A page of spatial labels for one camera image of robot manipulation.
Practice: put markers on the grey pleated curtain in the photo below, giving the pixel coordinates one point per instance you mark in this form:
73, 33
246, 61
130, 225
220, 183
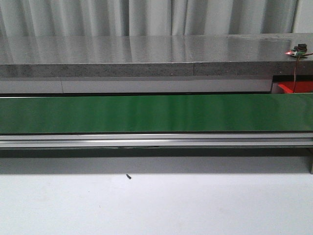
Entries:
145, 17

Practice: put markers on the white rear conveyor panel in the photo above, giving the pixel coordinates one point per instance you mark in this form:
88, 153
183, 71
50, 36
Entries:
60, 86

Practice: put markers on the grey stone slab bench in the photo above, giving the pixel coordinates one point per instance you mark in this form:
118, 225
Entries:
140, 56

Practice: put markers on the red plastic bin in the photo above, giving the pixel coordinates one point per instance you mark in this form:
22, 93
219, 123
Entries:
289, 87

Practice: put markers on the green conveyor belt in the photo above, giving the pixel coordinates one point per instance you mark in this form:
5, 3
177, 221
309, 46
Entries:
157, 113

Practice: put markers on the small green sensor board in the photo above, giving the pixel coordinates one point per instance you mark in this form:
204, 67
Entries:
298, 51

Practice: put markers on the aluminium conveyor frame rail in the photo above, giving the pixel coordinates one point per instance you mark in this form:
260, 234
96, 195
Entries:
217, 140

